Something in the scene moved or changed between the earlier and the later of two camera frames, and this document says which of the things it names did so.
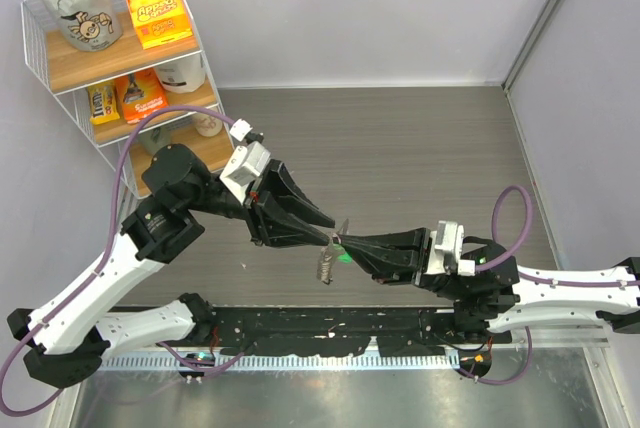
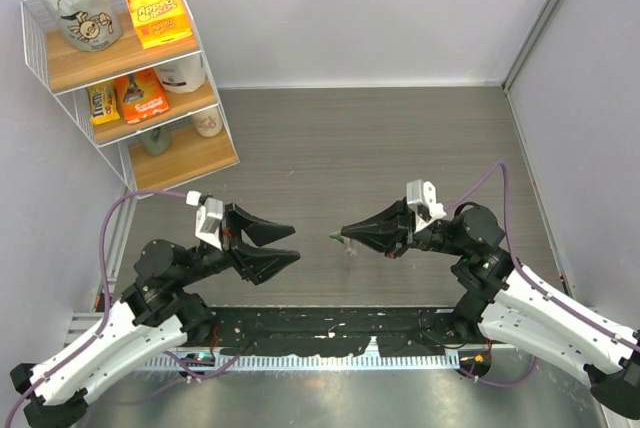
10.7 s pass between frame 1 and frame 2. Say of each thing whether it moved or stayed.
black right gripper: moved
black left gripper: moved
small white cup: stayed
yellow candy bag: stayed
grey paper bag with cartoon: stayed
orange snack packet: stayed
